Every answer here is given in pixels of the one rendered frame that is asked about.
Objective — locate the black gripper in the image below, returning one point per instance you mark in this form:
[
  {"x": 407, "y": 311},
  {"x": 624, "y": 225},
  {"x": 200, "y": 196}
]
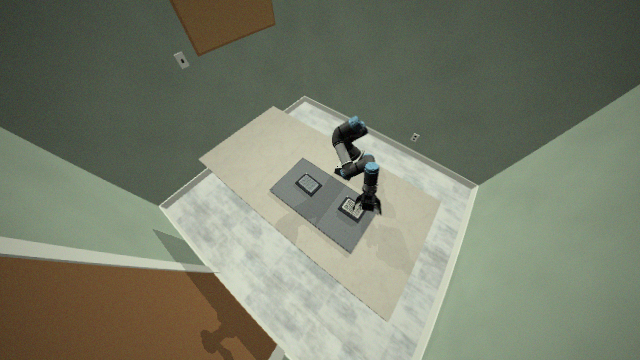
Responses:
[{"x": 368, "y": 204}]

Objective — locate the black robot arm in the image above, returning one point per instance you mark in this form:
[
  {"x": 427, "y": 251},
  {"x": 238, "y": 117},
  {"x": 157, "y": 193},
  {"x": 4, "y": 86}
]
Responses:
[{"x": 367, "y": 164}]

